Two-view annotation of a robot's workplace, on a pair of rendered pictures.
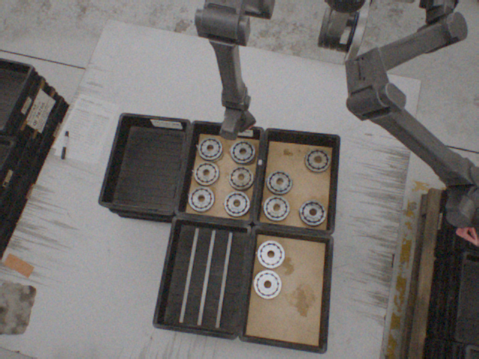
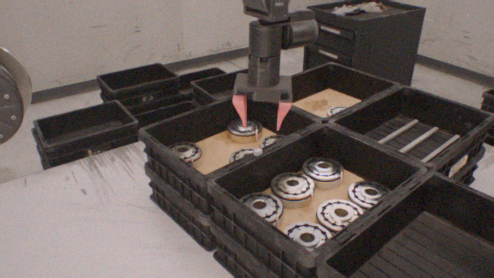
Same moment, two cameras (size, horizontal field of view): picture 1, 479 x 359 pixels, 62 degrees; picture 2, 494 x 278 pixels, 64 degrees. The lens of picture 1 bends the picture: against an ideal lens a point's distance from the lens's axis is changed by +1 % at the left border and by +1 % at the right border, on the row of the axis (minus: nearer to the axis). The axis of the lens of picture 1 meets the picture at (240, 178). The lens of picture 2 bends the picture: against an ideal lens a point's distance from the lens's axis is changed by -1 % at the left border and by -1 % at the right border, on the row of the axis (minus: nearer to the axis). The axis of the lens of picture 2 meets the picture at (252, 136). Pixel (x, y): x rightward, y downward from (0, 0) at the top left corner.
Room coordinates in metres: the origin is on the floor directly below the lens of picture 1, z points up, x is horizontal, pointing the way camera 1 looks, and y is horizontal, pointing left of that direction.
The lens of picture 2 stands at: (1.20, 0.32, 1.43)
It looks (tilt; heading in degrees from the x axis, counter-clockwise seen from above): 30 degrees down; 212
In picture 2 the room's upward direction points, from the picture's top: straight up
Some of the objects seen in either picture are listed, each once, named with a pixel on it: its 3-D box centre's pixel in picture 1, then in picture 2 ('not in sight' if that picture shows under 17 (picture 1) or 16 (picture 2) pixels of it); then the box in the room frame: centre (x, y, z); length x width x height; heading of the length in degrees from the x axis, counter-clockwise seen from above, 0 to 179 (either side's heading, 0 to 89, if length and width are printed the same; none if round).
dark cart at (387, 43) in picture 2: not in sight; (357, 74); (-1.36, -0.42, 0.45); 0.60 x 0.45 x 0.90; 156
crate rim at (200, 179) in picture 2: (297, 179); (231, 129); (0.43, -0.22, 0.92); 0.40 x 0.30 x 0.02; 163
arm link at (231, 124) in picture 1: (233, 116); (282, 15); (0.56, -0.01, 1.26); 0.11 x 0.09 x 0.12; 156
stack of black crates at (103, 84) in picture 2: not in sight; (142, 111); (-0.31, -1.37, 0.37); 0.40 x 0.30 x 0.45; 156
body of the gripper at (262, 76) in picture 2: (237, 118); (263, 71); (0.60, -0.02, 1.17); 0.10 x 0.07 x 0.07; 118
